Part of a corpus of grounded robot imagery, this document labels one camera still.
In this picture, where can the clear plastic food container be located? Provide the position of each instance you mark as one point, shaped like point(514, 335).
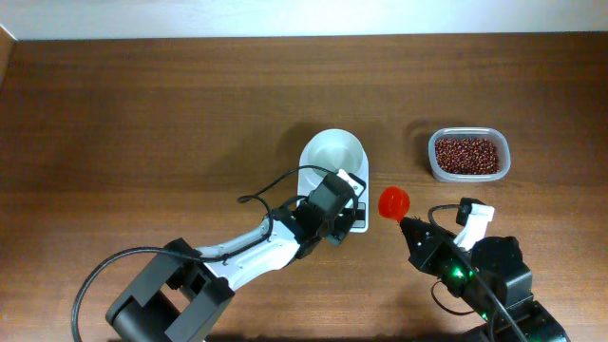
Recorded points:
point(470, 132)

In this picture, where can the white digital kitchen scale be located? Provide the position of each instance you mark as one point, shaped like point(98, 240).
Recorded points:
point(362, 225)

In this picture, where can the white round bowl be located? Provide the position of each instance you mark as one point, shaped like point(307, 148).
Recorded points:
point(334, 149)

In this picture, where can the red adzuki beans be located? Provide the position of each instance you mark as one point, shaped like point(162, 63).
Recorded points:
point(470, 156)

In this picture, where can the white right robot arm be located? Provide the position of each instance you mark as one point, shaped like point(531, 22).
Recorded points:
point(528, 322)

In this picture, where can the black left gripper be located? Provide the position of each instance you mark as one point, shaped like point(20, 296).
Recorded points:
point(338, 235)

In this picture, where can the red plastic scoop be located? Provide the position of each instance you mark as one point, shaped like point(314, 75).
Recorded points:
point(394, 203)

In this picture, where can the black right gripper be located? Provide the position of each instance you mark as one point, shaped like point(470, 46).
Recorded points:
point(428, 248)

